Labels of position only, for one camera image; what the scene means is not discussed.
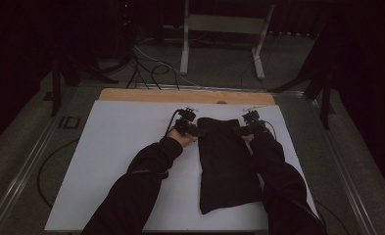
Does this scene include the aluminium floor rail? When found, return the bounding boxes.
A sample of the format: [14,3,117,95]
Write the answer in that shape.
[306,94,379,235]
[0,84,80,235]

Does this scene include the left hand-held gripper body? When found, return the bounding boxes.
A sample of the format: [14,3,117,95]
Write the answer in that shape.
[173,107,202,137]

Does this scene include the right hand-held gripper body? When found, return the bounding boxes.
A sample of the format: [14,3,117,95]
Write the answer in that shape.
[242,105,268,135]

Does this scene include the white metal stand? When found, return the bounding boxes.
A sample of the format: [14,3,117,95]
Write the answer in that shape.
[179,0,276,80]

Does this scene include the black floor cable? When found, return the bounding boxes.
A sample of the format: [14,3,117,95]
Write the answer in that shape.
[36,138,80,210]
[312,198,352,235]

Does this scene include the right hand-held gripper cable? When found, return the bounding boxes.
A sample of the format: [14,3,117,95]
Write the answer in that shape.
[263,119,278,140]

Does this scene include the white floor cable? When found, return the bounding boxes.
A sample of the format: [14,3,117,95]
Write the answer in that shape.
[133,44,199,88]

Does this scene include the left hand-held gripper cable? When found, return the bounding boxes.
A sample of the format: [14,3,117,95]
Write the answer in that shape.
[164,109,182,137]

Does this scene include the black shorts with blue print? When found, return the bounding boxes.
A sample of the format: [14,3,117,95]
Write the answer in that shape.
[197,117,264,215]

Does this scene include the black floor stand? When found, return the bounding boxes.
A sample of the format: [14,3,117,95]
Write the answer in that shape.
[50,55,120,118]
[267,32,337,130]

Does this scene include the white table mat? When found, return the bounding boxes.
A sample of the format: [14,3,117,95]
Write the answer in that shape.
[44,99,319,233]

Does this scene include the bundle of black floor cables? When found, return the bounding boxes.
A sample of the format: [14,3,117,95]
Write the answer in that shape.
[125,42,181,91]

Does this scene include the hand-held gripper cable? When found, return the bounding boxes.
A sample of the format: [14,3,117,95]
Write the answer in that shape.
[164,109,182,137]
[263,119,278,140]

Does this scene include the person's left hand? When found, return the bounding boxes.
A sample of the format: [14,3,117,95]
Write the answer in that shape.
[167,128,198,148]

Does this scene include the dark equipment with red light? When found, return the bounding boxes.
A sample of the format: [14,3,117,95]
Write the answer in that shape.
[114,0,137,62]

